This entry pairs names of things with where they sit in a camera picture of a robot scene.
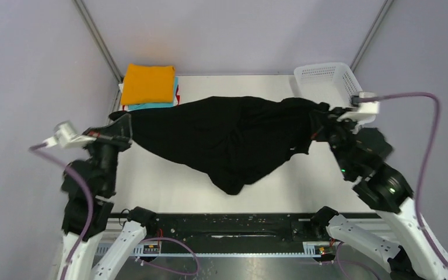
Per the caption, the black t-shirt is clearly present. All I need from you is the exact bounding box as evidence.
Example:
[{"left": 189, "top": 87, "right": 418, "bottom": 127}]
[{"left": 128, "top": 96, "right": 330, "bottom": 195}]

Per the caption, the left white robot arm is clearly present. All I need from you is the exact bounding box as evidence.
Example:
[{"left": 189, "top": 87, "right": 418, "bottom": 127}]
[{"left": 54, "top": 113, "right": 157, "bottom": 279}]

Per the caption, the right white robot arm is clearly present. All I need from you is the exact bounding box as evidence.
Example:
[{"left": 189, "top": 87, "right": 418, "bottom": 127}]
[{"left": 309, "top": 107, "right": 448, "bottom": 279}]

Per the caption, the teal folded t-shirt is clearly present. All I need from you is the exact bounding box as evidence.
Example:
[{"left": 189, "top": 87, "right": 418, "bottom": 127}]
[{"left": 123, "top": 77, "right": 180, "bottom": 111}]

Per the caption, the white plastic basket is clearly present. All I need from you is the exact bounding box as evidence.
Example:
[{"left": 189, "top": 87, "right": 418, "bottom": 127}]
[{"left": 293, "top": 62, "right": 364, "bottom": 109}]

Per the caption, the orange folded t-shirt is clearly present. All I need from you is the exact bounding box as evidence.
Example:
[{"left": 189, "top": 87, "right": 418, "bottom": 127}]
[{"left": 120, "top": 64, "right": 176, "bottom": 106}]

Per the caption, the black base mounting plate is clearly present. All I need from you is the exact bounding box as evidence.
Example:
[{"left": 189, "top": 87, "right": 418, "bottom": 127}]
[{"left": 108, "top": 212, "right": 350, "bottom": 255}]

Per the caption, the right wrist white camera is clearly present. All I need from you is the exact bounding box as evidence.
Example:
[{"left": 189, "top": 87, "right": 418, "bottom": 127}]
[{"left": 337, "top": 92, "right": 380, "bottom": 125}]

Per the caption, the wrist white camera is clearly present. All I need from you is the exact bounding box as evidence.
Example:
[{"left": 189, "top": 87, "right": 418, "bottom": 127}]
[
  {"left": 43, "top": 121, "right": 95, "bottom": 149},
  {"left": 337, "top": 92, "right": 380, "bottom": 125}
]

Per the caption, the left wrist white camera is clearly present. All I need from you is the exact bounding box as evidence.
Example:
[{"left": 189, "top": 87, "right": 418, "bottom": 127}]
[{"left": 43, "top": 121, "right": 95, "bottom": 149}]

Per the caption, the left aluminium frame post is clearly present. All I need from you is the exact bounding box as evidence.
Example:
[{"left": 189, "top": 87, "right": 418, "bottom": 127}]
[{"left": 72, "top": 0, "right": 124, "bottom": 83}]

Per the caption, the aluminium frame post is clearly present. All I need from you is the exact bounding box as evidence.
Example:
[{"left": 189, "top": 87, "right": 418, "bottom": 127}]
[
  {"left": 72, "top": 0, "right": 124, "bottom": 83},
  {"left": 349, "top": 0, "right": 395, "bottom": 72}
]

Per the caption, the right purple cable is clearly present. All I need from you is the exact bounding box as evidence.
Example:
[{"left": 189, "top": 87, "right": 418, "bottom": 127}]
[{"left": 320, "top": 92, "right": 448, "bottom": 280}]

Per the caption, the white slotted cable duct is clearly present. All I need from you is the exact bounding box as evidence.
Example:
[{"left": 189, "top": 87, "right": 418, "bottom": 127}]
[{"left": 128, "top": 243, "right": 322, "bottom": 258}]

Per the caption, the right aluminium frame post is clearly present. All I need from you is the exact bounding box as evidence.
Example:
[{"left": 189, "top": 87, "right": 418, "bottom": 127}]
[{"left": 349, "top": 0, "right": 395, "bottom": 72}]

